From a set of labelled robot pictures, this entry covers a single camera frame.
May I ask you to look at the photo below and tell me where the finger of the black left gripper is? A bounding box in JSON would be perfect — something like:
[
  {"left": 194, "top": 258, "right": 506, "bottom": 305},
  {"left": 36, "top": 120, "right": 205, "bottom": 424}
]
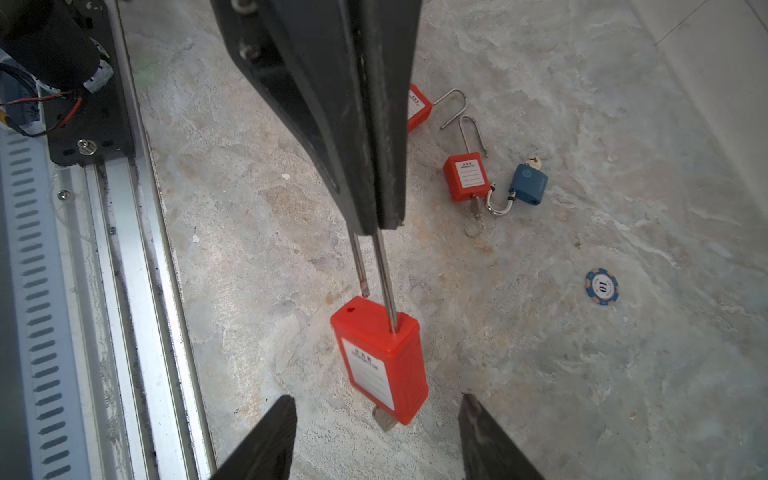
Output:
[
  {"left": 211, "top": 1, "right": 378, "bottom": 235},
  {"left": 347, "top": 1, "right": 422, "bottom": 230}
]

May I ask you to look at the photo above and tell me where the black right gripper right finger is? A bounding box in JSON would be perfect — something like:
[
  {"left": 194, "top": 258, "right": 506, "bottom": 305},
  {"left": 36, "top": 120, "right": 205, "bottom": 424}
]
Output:
[{"left": 458, "top": 393, "right": 543, "bottom": 480}]

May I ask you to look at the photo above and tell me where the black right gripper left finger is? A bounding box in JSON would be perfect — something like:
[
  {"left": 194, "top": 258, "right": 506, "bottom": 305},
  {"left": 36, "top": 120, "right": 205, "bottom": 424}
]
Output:
[{"left": 211, "top": 395, "right": 297, "bottom": 480}]

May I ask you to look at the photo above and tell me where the red padlock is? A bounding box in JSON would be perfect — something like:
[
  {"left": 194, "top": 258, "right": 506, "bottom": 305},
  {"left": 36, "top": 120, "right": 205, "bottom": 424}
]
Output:
[
  {"left": 443, "top": 115, "right": 491, "bottom": 238},
  {"left": 330, "top": 231, "right": 429, "bottom": 431}
]

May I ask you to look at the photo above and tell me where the blue padlock centre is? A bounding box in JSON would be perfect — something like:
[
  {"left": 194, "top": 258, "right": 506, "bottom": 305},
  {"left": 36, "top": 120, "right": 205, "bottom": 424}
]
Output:
[{"left": 485, "top": 156, "right": 549, "bottom": 216}]

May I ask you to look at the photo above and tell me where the metal base rail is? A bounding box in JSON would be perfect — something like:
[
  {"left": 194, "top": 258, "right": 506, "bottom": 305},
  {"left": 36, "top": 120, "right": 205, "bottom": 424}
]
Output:
[{"left": 1, "top": 1, "right": 216, "bottom": 479}]

